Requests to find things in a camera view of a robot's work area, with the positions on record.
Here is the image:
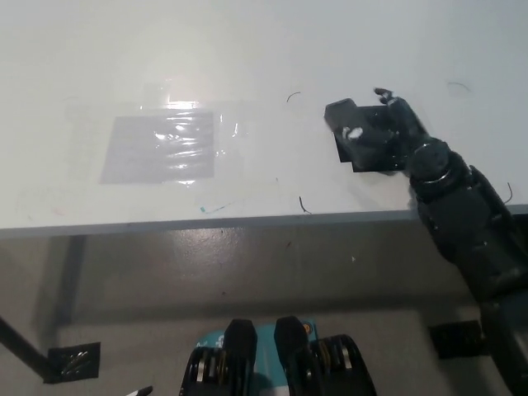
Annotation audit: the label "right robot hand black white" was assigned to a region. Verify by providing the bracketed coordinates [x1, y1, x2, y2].
[340, 86, 430, 174]

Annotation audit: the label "dark grey whiteboard eraser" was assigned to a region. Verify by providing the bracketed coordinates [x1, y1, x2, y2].
[324, 97, 387, 166]

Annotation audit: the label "robot body black teal blocks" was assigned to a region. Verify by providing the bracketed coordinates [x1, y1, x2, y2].
[179, 315, 378, 396]

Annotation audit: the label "black stepped tape patch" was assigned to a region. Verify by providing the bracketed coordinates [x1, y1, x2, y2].
[332, 105, 412, 175]

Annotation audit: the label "black diagonal table leg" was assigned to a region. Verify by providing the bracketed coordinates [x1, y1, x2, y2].
[0, 316, 54, 383]

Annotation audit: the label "grey vertical table leg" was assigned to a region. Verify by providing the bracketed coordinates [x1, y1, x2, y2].
[56, 237, 87, 327]

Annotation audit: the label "clear plastic film sheet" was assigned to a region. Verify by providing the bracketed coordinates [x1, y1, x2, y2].
[68, 82, 281, 207]

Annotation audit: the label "grey rectangular paper patch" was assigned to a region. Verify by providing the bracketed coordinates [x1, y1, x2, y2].
[100, 110, 216, 186]

